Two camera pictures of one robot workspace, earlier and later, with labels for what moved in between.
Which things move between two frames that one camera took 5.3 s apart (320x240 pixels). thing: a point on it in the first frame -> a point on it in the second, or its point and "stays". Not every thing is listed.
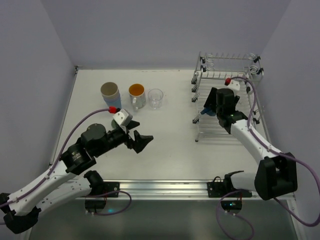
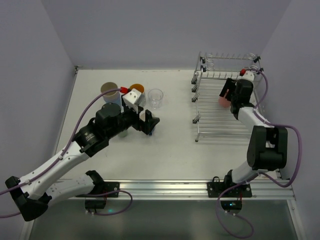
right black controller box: [228, 205] stays
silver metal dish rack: [213, 69] stays
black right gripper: [211, 99] -> [229, 88]
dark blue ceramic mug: [208, 111] -> [150, 132]
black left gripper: [129, 139] -> [141, 122]
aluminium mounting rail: [138, 189] stays
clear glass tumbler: [155, 96] stays
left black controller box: [95, 204] stays
